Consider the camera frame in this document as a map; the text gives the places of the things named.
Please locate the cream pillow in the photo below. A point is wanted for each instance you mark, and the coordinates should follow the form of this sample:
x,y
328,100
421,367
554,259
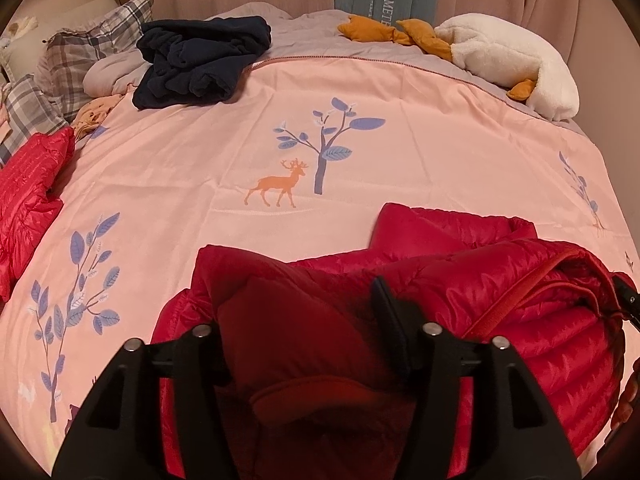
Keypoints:
x,y
21,55

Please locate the beige crumpled garment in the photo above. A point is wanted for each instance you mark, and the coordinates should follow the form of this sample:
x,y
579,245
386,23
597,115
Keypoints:
x,y
115,74

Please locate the grey plaid pillow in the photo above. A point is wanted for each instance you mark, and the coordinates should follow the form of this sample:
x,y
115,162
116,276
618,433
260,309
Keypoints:
x,y
25,110
69,54

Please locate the white plush goose toy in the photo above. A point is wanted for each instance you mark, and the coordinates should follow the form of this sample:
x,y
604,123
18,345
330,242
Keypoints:
x,y
530,69

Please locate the dark red puffer jacket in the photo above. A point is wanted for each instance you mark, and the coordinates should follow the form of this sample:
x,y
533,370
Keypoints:
x,y
311,396

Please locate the bright red puffer jacket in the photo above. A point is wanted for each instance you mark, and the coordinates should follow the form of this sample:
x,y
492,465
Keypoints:
x,y
27,209

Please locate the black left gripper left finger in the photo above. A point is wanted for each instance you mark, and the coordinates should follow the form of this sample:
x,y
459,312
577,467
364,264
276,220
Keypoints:
x,y
116,433

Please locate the pink printed duvet cover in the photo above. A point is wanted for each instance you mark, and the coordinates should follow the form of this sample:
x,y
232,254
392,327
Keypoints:
x,y
320,136

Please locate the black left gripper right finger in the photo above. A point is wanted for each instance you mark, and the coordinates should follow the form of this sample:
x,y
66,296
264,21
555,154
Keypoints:
x,y
515,434

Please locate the small peach cloth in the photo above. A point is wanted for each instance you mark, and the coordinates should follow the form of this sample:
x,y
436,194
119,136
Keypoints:
x,y
93,114

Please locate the navy blue fleece garment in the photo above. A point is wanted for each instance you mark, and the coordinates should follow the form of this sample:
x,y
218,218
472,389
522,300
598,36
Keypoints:
x,y
197,62

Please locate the black right gripper tip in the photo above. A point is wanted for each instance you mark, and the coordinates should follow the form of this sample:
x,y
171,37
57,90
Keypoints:
x,y
628,298

